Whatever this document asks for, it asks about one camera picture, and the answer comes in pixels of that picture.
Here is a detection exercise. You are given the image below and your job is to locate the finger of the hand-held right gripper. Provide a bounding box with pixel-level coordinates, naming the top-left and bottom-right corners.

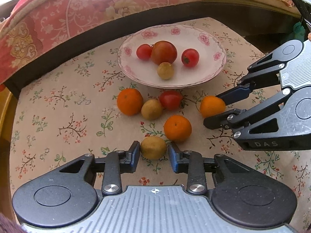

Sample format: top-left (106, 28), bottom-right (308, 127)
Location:
top-left (216, 44), bottom-right (286, 106)
top-left (204, 90), bottom-right (291, 140)

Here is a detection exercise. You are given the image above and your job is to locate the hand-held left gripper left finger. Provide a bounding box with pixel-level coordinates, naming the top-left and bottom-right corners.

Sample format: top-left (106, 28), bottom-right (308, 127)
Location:
top-left (56, 141), bottom-right (141, 196)

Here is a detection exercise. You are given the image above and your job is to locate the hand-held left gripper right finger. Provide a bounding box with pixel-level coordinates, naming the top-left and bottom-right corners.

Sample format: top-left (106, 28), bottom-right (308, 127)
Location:
top-left (168, 141), bottom-right (253, 196)

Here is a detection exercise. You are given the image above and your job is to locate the orange mandarin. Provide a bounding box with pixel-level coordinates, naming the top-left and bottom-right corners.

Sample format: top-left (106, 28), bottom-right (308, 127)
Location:
top-left (200, 96), bottom-right (226, 118)
top-left (117, 88), bottom-right (144, 116)
top-left (164, 115), bottom-right (192, 143)

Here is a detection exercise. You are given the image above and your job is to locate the brownish green round fruit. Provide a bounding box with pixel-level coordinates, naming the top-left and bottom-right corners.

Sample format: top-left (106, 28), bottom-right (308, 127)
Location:
top-left (157, 62), bottom-right (175, 80)
top-left (141, 99), bottom-right (163, 120)
top-left (140, 136), bottom-right (168, 160)

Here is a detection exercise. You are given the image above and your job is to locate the white plate with pink flowers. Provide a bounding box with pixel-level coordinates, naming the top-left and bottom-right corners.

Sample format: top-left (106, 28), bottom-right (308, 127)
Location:
top-left (117, 25), bottom-right (227, 89)

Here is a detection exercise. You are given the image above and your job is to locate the large dark red tomato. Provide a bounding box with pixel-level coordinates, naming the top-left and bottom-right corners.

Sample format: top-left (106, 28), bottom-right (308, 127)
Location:
top-left (151, 41), bottom-right (178, 65)

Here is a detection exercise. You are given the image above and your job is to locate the beige floral tablecloth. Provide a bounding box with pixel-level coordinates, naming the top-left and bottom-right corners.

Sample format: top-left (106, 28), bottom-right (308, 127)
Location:
top-left (10, 17), bottom-right (311, 233)

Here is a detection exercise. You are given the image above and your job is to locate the small red cherry tomato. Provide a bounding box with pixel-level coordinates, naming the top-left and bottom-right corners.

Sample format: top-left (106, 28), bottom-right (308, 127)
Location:
top-left (136, 44), bottom-right (153, 60)

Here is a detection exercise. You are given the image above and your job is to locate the wooden nightstand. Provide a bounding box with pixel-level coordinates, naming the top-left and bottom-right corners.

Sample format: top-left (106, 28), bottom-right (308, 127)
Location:
top-left (0, 85), bottom-right (17, 224)

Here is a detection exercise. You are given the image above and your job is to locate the maroon fuzzy clothing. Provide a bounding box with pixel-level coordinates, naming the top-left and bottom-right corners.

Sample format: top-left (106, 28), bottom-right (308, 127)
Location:
top-left (0, 212), bottom-right (25, 233)

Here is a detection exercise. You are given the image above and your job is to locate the pink floral bedspread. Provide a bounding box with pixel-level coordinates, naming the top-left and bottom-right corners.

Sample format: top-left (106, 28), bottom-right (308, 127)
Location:
top-left (0, 0), bottom-right (270, 85)

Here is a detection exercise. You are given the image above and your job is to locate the dark bed frame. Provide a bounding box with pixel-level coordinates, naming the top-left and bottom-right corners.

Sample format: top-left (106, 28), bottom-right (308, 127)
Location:
top-left (3, 1), bottom-right (304, 97)

